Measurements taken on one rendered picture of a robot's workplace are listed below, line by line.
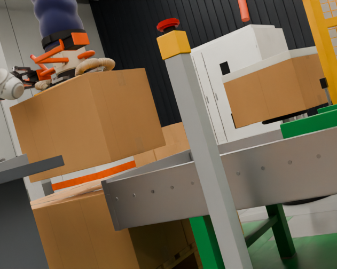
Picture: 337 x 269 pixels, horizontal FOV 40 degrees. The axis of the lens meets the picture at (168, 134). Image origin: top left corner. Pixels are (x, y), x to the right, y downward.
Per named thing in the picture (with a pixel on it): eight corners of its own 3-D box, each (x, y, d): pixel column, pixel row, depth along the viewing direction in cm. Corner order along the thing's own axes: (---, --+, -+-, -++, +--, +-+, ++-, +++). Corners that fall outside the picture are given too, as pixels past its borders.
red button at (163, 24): (186, 30, 141) (182, 17, 141) (173, 29, 136) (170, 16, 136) (167, 38, 145) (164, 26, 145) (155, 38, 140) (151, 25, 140)
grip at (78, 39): (89, 44, 195) (86, 32, 195) (75, 44, 188) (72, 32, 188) (76, 50, 200) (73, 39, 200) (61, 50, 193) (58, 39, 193)
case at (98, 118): (166, 144, 231) (145, 67, 231) (111, 162, 199) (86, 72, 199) (87, 165, 268) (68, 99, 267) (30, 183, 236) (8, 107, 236)
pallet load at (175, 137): (210, 157, 999) (197, 117, 999) (183, 168, 918) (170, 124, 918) (167, 167, 1072) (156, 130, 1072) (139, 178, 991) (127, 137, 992)
